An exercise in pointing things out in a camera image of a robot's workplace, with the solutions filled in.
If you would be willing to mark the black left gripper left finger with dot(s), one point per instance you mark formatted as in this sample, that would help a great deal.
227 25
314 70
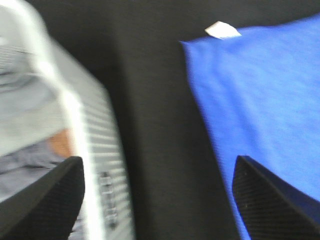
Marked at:
48 208

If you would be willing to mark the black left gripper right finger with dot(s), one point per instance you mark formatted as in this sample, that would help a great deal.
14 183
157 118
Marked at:
270 208

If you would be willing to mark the blue microfibre towel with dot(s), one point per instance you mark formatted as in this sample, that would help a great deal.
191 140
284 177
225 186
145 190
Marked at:
259 95

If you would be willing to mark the grey perforated laundry basket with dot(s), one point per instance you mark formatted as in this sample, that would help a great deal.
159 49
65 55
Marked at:
106 212

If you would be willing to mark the grey cloth in basket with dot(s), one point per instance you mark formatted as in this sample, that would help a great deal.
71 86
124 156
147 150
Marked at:
34 137

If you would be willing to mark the black table cloth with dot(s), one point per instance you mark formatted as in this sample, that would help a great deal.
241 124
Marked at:
134 48

